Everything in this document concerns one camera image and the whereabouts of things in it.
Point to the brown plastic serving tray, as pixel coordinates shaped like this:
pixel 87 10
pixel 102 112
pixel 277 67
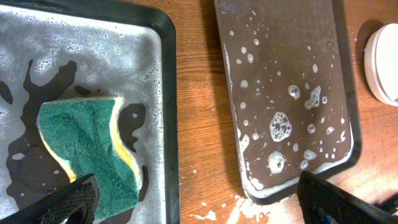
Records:
pixel 291 90

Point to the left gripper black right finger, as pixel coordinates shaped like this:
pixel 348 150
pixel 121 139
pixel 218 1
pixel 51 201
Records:
pixel 323 202

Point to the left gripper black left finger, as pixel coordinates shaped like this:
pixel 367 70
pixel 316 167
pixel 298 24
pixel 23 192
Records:
pixel 75 203

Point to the yellow green sponge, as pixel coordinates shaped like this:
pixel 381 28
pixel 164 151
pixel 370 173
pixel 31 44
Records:
pixel 82 135

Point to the small black metal tray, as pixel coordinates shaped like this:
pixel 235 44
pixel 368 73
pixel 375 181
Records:
pixel 64 50

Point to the cream white plate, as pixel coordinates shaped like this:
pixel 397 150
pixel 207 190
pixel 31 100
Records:
pixel 380 64

